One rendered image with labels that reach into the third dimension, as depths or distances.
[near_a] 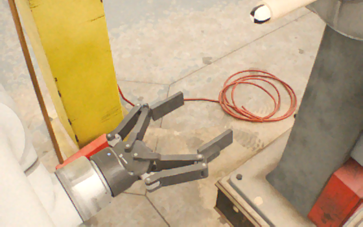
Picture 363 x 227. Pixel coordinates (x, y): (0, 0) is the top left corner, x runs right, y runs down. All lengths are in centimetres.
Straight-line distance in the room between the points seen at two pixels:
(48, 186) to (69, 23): 95
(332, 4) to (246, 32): 192
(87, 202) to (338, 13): 53
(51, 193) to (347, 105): 75
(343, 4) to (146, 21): 211
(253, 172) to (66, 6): 95
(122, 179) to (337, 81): 63
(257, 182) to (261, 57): 115
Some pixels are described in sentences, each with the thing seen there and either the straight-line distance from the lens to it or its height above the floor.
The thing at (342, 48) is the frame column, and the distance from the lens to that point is 92.
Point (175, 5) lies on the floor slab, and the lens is 284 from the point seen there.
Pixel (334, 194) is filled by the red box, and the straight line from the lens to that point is 120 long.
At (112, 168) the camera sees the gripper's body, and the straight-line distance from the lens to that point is 55.
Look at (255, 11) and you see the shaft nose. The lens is 48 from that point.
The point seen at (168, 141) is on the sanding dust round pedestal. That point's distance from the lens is 189.
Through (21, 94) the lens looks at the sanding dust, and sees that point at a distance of 233.
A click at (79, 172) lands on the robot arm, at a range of 55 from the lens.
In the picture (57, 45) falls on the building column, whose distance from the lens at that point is 143.
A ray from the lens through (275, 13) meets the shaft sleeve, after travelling 49.
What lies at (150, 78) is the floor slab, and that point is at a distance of 221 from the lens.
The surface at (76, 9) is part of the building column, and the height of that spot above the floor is 80.
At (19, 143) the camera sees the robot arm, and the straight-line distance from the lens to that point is 48.
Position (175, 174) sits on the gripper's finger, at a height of 105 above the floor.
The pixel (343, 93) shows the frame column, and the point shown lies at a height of 88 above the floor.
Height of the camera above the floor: 152
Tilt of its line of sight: 49 degrees down
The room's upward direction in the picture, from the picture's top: straight up
